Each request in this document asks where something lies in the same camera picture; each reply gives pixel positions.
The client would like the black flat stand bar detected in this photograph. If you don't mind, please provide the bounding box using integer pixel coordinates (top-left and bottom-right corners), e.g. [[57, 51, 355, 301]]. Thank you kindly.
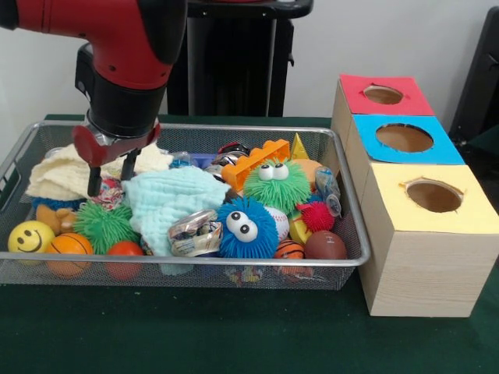
[[448, 6, 499, 137]]

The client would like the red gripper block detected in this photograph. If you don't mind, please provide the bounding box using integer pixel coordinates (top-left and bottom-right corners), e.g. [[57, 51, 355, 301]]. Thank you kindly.
[[72, 122, 161, 197]]

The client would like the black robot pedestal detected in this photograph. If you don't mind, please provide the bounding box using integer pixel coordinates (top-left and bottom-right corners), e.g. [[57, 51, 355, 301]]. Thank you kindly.
[[167, 0, 315, 117]]

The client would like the clear mesh bin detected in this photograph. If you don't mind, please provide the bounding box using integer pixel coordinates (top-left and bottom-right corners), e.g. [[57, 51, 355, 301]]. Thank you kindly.
[[0, 120, 371, 291]]

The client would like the cream cloth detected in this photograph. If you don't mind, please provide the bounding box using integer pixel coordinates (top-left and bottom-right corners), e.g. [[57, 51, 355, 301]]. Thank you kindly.
[[26, 142, 175, 202]]

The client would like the light blue cloth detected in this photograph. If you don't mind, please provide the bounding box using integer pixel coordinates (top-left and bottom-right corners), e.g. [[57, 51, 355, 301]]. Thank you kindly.
[[122, 167, 231, 257]]

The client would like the yellow smiley ball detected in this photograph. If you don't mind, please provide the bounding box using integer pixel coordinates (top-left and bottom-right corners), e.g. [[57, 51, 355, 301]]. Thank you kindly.
[[7, 221, 56, 254]]

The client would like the crushed silver drink can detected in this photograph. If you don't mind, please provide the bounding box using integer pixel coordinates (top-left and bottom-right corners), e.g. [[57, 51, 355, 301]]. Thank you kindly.
[[168, 209, 224, 258]]

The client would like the orange toothed toy block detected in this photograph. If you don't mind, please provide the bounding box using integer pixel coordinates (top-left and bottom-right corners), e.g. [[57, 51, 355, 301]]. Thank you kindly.
[[221, 139, 292, 192]]

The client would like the dark green table cloth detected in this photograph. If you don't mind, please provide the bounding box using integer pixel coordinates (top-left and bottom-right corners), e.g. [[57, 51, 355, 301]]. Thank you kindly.
[[458, 123, 499, 219], [0, 113, 499, 374]]

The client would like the wooden box with three holes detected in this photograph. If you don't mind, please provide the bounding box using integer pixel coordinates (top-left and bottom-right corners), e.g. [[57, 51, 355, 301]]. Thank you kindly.
[[331, 73, 499, 317]]

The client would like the orange toy basketball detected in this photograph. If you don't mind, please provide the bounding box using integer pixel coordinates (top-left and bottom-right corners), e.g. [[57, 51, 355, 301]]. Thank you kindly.
[[45, 232, 94, 278]]

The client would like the small red-orange ball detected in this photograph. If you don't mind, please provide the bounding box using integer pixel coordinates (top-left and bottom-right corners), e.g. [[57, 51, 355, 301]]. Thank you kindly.
[[105, 240, 145, 281]]

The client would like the multicolour patterned cloth scrap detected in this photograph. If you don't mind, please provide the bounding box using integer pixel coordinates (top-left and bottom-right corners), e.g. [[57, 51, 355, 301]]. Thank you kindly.
[[91, 177, 126, 211]]

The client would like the blue spiky toy with eyes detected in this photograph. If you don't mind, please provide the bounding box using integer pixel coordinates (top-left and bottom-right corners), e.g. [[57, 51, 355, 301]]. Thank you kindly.
[[216, 196, 280, 259]]

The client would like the green spiky toy with eyes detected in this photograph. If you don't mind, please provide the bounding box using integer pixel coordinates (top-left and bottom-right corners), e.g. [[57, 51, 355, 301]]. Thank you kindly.
[[243, 157, 313, 214]]

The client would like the brown toy football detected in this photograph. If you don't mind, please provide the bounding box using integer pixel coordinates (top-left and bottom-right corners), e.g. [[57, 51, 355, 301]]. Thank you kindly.
[[303, 230, 348, 261]]

